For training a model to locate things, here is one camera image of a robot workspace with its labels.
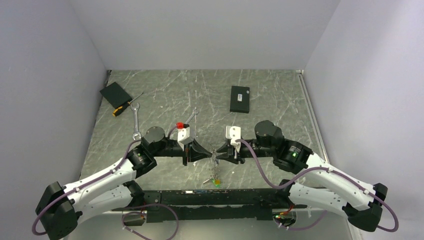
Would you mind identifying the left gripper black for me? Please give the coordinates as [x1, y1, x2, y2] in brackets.
[152, 137, 212, 166]

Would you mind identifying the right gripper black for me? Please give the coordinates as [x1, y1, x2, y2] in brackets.
[216, 139, 275, 164]

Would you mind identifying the steel key holder plate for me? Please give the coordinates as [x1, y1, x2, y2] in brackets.
[209, 149, 220, 184]

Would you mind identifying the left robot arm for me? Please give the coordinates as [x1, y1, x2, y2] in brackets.
[31, 125, 212, 240]

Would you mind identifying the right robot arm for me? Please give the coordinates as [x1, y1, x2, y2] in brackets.
[217, 120, 388, 232]

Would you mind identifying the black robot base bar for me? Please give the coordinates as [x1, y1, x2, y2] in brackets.
[121, 188, 306, 223]

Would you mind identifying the small silver wrench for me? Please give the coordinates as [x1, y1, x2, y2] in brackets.
[184, 107, 199, 124]

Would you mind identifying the black box on table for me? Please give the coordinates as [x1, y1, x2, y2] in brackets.
[229, 85, 250, 114]

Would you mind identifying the large silver wrench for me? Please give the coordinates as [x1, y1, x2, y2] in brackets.
[130, 102, 142, 140]

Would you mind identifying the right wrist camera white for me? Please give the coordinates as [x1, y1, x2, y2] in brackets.
[225, 125, 241, 147]

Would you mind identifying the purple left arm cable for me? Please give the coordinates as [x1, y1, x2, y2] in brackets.
[31, 125, 183, 237]

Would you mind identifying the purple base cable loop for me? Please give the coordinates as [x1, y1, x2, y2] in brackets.
[121, 202, 181, 240]

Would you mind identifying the yellow handled screwdriver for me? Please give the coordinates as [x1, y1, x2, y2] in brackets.
[112, 92, 144, 117]

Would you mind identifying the aluminium rail right side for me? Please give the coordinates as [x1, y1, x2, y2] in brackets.
[296, 69, 354, 210]

